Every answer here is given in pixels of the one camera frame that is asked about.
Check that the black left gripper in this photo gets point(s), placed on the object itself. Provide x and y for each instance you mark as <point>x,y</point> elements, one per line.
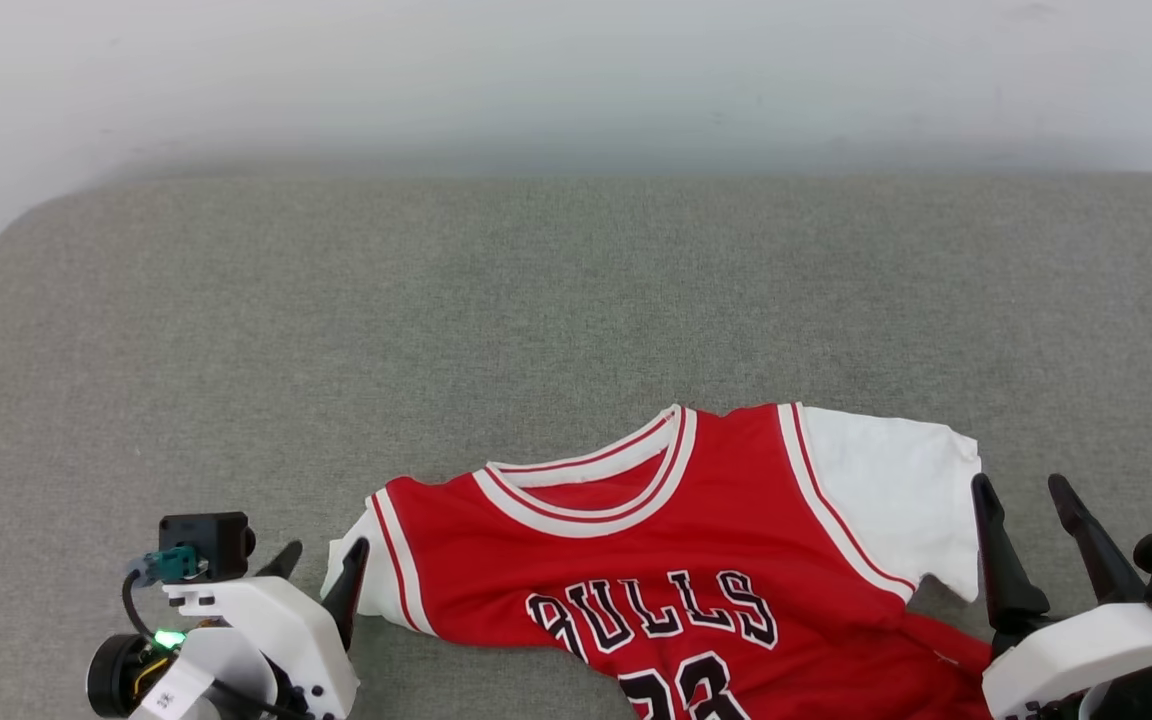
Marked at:
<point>116,675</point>

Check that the red white basketball jersey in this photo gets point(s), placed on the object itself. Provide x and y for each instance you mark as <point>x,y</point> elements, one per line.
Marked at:
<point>696,540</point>

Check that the grey fabric sofa cushion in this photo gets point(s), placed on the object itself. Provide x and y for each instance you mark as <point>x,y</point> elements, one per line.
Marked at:
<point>536,320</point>

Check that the white left camera bracket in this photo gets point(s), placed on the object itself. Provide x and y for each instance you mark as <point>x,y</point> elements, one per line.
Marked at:
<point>276,630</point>

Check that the white camera bracket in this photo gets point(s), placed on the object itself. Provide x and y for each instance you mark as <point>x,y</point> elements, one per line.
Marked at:
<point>276,630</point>
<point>1086,650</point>

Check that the white right camera bracket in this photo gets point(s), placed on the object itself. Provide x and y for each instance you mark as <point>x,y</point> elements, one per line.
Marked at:
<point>1086,650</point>

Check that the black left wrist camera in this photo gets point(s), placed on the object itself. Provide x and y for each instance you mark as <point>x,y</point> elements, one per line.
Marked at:
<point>216,540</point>

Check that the teal left camera connector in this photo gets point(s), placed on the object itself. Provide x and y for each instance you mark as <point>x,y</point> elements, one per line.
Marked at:
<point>171,565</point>

